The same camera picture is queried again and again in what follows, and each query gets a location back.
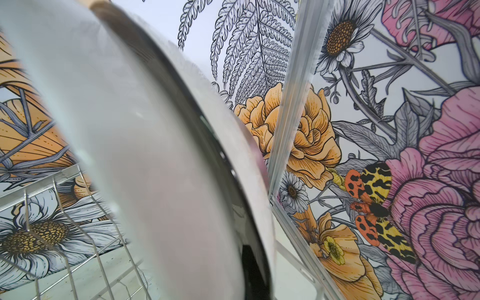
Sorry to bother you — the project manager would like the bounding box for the black geometric pattern plate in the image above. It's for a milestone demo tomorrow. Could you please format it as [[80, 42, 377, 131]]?
[[1, 1, 246, 300]]

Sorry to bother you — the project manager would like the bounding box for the metal wire dish rack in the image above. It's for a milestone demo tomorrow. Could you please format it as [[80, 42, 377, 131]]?
[[1, 165, 167, 300]]

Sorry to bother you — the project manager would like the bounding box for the large dark rimmed plate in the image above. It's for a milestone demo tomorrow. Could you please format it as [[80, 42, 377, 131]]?
[[91, 2, 276, 300]]

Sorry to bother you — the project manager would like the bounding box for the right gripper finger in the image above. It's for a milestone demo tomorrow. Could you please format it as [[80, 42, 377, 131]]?
[[241, 245, 270, 300]]

